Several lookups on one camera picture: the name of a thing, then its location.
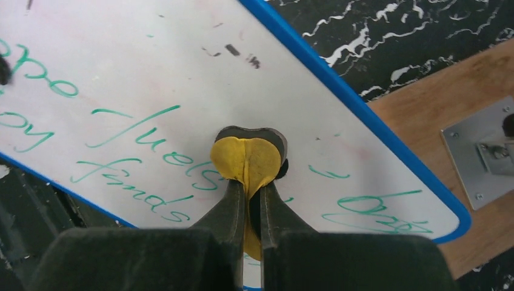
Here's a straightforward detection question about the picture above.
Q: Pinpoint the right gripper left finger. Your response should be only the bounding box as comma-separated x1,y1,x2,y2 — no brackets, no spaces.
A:
29,180,245,290

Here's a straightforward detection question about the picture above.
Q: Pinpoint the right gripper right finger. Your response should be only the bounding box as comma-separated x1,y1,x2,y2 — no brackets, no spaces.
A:
259,184,458,290

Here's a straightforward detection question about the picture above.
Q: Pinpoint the yellow bone shaped eraser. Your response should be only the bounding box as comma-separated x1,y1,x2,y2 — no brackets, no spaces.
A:
210,125,288,261

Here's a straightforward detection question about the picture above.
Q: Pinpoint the blue framed whiteboard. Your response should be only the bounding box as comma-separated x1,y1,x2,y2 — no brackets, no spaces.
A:
0,0,473,291

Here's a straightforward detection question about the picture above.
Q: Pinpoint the wooden board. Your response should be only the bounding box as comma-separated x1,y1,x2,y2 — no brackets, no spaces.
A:
367,38,514,281

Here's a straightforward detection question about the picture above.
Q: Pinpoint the silver metal bracket plate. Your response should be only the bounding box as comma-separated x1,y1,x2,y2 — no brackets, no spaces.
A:
441,96,513,210

